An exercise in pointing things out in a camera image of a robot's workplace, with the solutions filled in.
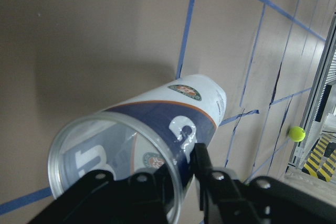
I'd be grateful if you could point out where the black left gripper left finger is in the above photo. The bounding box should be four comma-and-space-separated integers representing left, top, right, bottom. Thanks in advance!
30, 167, 173, 223

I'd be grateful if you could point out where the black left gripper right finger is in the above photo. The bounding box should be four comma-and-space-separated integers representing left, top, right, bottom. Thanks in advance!
193, 143, 335, 223

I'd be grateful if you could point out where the clear Wilson tennis ball can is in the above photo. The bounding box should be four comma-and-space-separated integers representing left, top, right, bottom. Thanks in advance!
48, 74, 226, 223

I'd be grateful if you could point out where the yellow tennis ball far left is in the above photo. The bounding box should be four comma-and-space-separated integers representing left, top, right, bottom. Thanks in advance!
288, 126, 306, 142

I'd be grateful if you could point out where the aluminium frame post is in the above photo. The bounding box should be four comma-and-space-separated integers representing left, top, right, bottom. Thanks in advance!
289, 15, 335, 169

